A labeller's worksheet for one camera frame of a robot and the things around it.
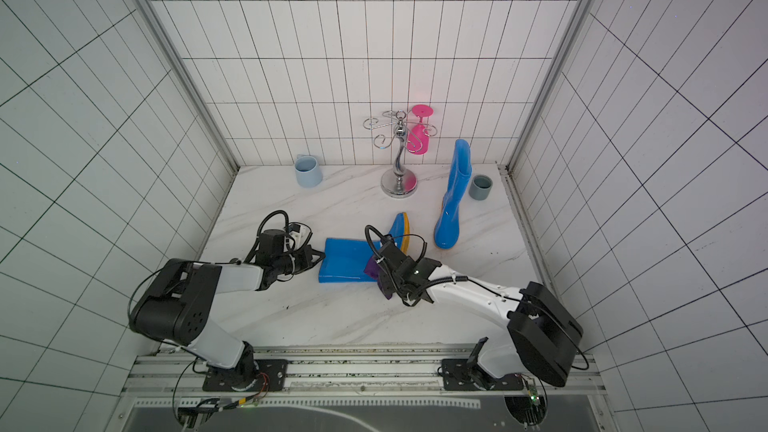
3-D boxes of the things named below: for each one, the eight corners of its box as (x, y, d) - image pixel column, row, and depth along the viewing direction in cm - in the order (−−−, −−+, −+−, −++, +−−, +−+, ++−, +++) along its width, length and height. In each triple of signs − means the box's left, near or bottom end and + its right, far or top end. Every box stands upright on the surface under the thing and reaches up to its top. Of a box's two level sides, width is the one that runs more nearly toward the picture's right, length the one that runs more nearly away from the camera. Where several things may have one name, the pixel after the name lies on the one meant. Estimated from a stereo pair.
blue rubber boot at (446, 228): (430, 244, 99) (442, 195, 79) (443, 189, 115) (455, 137, 94) (449, 249, 98) (466, 201, 78) (460, 193, 113) (475, 141, 93)
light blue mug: (295, 186, 115) (291, 175, 110) (301, 163, 124) (297, 152, 119) (320, 186, 115) (317, 175, 110) (324, 163, 124) (322, 152, 119)
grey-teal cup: (470, 200, 112) (474, 189, 106) (467, 186, 116) (470, 175, 111) (490, 200, 112) (495, 189, 106) (486, 186, 116) (490, 175, 111)
